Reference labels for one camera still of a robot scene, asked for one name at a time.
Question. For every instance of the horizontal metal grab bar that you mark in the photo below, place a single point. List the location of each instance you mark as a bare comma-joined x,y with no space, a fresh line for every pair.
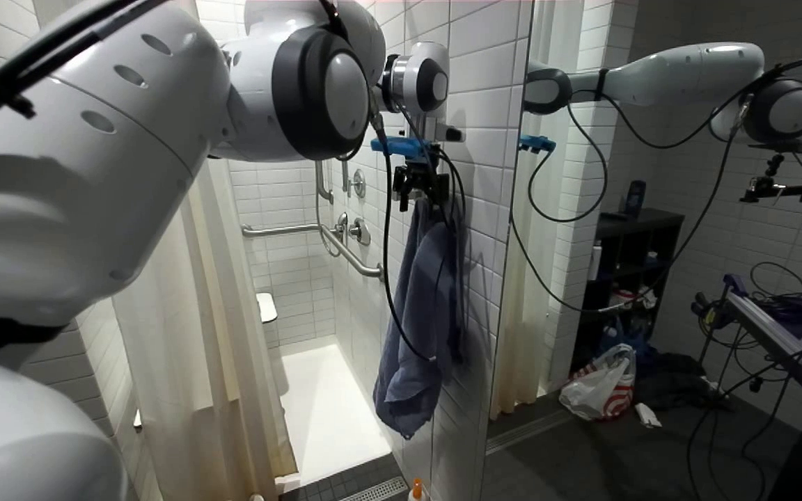
370,270

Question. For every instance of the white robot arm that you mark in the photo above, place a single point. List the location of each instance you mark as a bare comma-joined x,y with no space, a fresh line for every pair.
109,116

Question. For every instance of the white bathtub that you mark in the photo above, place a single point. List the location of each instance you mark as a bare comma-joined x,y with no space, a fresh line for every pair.
328,414

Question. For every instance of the blue towel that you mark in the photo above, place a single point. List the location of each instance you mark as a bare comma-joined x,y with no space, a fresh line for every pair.
424,340

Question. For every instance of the black shelf cabinet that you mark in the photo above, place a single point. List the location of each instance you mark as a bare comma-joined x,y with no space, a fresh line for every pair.
626,287

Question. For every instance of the camera on stand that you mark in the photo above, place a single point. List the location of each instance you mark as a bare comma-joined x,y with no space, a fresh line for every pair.
771,184

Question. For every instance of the white shower curtain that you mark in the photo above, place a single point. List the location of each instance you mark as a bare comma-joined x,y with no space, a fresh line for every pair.
184,368

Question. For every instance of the white plastic bag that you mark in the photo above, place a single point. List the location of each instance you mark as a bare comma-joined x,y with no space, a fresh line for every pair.
604,387

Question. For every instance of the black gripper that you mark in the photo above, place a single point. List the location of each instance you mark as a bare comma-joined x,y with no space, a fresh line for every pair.
418,177

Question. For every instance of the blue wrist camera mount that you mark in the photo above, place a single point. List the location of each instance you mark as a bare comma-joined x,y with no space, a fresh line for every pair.
406,145

